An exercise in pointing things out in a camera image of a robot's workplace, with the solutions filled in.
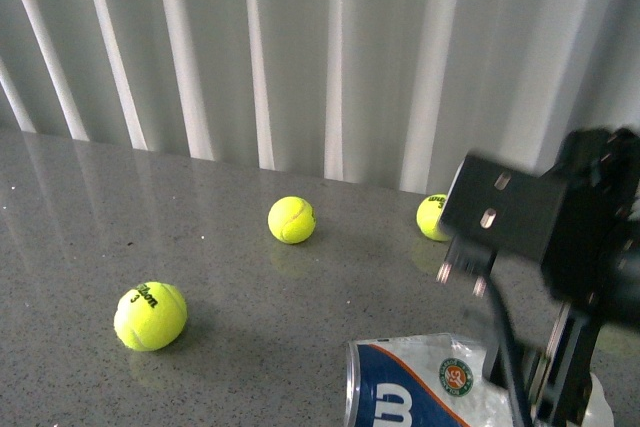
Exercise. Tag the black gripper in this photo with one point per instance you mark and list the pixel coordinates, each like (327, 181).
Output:
(591, 266)

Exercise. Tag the clear Wilson tennis ball can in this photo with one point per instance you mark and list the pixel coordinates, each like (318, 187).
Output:
(424, 380)

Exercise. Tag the far yellow Wilson tennis ball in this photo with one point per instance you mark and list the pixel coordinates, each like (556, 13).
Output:
(428, 216)

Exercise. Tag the yellow wilson tennis ball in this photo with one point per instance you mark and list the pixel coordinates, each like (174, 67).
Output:
(150, 316)
(428, 216)

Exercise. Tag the middle yellow tennis ball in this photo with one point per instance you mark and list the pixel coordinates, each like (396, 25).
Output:
(291, 220)

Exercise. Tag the near yellow Wilson tennis ball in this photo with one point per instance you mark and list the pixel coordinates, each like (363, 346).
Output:
(150, 316)

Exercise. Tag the white pleated curtain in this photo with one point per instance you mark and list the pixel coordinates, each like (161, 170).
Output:
(385, 92)

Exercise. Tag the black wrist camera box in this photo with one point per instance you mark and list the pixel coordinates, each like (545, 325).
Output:
(502, 208)

